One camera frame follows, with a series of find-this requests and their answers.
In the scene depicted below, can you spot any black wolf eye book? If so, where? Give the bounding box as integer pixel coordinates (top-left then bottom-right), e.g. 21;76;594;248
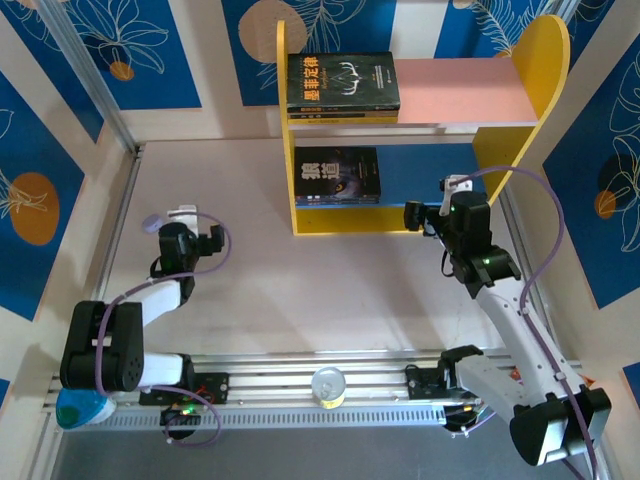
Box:
293;146;382;199

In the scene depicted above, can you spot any yellow cartoon boy book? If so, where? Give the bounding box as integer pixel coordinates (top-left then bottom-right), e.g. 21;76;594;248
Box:
288;116;400;125

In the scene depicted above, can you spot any brown scroll cover book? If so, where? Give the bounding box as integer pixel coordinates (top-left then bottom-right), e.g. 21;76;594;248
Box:
288;110;400;120

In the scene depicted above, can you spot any black yellow-title antler book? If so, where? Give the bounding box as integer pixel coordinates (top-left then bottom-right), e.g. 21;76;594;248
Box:
285;51;401;113

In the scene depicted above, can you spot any dark red-print face book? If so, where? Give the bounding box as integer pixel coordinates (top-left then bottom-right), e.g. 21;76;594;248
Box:
294;199;381;207

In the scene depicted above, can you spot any yellow pink blue bookshelf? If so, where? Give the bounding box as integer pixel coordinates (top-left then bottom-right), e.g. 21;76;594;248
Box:
276;13;571;236

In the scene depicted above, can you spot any black controller board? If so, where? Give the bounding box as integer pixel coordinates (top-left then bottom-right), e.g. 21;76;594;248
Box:
442;403;484;434
158;404;204;429

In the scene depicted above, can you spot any silver drink can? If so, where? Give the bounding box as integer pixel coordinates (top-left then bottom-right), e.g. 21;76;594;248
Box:
310;367;347;410

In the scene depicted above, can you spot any blue green plastic container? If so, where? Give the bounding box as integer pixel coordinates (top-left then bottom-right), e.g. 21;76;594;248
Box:
54;389;118;431

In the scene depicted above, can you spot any grey metal panel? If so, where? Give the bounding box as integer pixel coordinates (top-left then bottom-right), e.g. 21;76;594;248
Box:
49;424;601;480

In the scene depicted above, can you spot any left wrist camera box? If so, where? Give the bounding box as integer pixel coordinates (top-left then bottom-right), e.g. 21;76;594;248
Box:
167;203;199;232

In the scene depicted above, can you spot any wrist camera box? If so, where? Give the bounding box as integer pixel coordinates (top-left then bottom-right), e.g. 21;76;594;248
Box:
438;174;474;217
167;203;199;232

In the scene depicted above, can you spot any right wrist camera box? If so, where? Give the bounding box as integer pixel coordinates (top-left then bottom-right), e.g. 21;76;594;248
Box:
438;174;474;217

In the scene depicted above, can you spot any aluminium side rail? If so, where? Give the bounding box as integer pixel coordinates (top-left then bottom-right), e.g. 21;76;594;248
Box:
499;194;564;361
74;143;146;371

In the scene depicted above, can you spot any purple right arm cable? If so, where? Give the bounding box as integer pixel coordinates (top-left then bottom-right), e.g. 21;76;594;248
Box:
452;166;601;480

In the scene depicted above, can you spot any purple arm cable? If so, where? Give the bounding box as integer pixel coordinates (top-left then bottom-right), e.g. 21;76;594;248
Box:
452;166;601;480
94;212;234;448

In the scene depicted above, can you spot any aluminium rail bed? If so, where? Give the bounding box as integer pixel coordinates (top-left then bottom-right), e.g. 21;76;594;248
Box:
42;352;601;411

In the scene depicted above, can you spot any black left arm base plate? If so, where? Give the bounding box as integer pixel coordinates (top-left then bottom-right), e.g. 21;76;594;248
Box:
138;372;231;407

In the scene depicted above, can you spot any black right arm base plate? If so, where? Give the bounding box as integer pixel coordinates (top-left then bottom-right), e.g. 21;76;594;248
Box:
404;367;496;401

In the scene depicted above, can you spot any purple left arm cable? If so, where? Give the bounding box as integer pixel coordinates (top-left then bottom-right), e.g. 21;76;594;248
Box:
94;212;234;448

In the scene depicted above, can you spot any grey slotted cable duct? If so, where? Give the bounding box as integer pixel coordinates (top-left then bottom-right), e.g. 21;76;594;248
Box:
99;407;596;431

